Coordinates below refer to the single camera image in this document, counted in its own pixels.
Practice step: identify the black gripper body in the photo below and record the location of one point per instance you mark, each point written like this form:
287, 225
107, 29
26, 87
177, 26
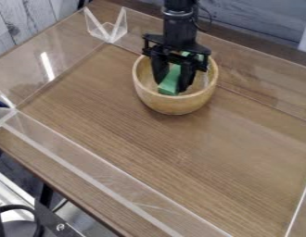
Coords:
169, 43

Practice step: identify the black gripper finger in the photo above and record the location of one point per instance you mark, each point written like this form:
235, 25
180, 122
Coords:
160, 67
185, 76

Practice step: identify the green rectangular block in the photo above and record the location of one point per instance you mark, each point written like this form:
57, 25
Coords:
168, 86

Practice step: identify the brown wooden bowl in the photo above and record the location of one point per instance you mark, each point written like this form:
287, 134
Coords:
183, 103

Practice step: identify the black table leg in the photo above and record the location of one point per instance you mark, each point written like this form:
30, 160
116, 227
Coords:
46, 196

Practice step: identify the clear acrylic tray wall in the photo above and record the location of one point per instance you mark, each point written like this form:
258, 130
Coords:
217, 173

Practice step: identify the grey metal bracket with screw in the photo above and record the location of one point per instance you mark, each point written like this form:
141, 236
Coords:
54, 227

